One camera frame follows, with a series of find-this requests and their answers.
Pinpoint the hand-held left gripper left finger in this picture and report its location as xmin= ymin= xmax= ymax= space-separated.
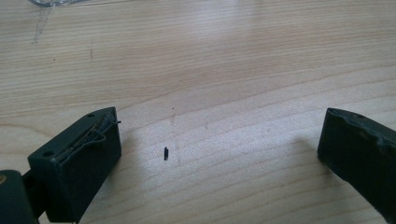
xmin=27 ymin=106 xmax=122 ymax=224

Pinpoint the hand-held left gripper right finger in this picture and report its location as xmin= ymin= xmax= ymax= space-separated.
xmin=317 ymin=107 xmax=396 ymax=224

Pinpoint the clear plastic book rack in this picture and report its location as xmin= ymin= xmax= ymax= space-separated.
xmin=27 ymin=0 xmax=92 ymax=8

